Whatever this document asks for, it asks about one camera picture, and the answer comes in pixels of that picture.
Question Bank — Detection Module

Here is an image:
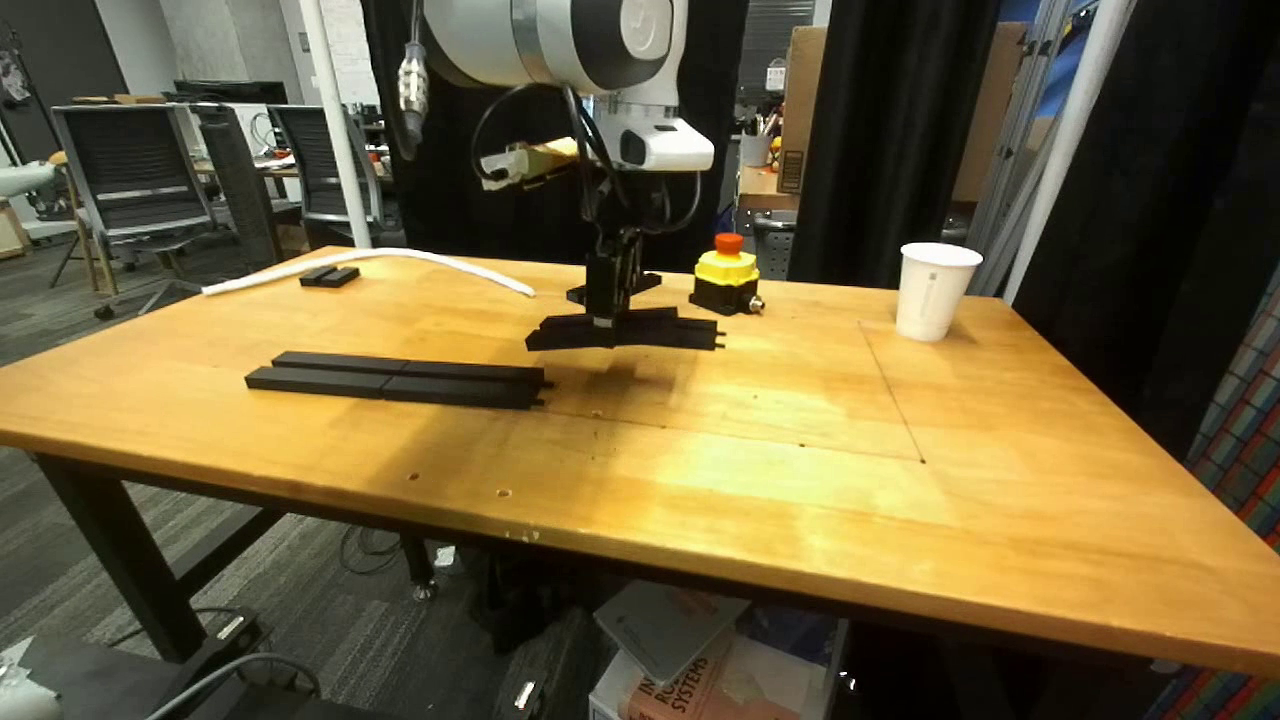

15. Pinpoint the brown cardboard box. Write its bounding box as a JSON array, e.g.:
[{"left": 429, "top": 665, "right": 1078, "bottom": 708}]
[{"left": 774, "top": 21, "right": 832, "bottom": 197}]

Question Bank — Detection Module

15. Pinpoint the grey folder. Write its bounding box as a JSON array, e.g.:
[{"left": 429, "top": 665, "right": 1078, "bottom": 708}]
[{"left": 592, "top": 577, "right": 750, "bottom": 689}]

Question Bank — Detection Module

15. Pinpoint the narrow black curtain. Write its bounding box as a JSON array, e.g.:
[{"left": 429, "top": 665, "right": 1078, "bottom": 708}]
[{"left": 789, "top": 0, "right": 999, "bottom": 292}]

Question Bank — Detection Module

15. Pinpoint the black metal table frame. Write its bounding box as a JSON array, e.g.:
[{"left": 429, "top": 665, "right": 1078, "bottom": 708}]
[{"left": 29, "top": 452, "right": 444, "bottom": 668}]

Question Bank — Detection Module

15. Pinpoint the white foam tube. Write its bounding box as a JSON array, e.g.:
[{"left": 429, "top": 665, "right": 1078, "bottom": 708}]
[{"left": 196, "top": 245, "right": 540, "bottom": 303}]

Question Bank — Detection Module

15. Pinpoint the yellow red emergency stop button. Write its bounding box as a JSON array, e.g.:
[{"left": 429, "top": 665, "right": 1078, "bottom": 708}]
[{"left": 687, "top": 230, "right": 766, "bottom": 320}]

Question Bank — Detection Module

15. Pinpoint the wide black curtain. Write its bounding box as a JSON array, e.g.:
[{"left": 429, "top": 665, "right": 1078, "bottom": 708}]
[{"left": 360, "top": 0, "right": 750, "bottom": 274}]

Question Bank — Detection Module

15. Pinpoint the white paper cup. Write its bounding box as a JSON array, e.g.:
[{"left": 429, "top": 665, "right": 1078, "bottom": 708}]
[{"left": 893, "top": 239, "right": 986, "bottom": 348}]

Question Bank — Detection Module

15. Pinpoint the black mesh office chair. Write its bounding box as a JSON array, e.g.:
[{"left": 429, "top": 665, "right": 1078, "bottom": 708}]
[
  {"left": 196, "top": 101, "right": 290, "bottom": 264},
  {"left": 48, "top": 96, "right": 216, "bottom": 275},
  {"left": 263, "top": 101, "right": 352, "bottom": 254}
]

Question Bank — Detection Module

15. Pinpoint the pink printed cardboard box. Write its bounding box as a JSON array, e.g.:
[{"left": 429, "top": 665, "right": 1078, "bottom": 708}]
[{"left": 582, "top": 625, "right": 853, "bottom": 720}]

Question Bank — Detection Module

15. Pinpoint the black cable with metal connector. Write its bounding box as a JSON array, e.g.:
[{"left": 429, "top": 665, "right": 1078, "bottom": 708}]
[{"left": 397, "top": 31, "right": 433, "bottom": 143}]

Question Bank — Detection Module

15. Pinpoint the small black notched block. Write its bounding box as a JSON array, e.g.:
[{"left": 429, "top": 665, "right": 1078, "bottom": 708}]
[{"left": 297, "top": 259, "right": 362, "bottom": 292}]

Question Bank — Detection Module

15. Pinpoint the black curtain beside colourful wall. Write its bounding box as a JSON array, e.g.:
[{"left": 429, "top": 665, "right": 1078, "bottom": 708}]
[{"left": 1011, "top": 0, "right": 1280, "bottom": 464}]

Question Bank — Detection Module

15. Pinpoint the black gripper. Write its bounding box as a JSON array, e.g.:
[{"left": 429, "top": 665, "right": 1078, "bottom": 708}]
[{"left": 579, "top": 170, "right": 665, "bottom": 330}]

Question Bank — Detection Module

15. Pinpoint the white slanted pole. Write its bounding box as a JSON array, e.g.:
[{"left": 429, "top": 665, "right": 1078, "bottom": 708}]
[
  {"left": 996, "top": 0, "right": 1138, "bottom": 307},
  {"left": 290, "top": 0, "right": 379, "bottom": 254}
]

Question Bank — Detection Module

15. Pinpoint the white crumpled plastic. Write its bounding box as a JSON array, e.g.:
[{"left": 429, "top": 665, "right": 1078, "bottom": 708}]
[{"left": 0, "top": 636, "right": 58, "bottom": 720}]

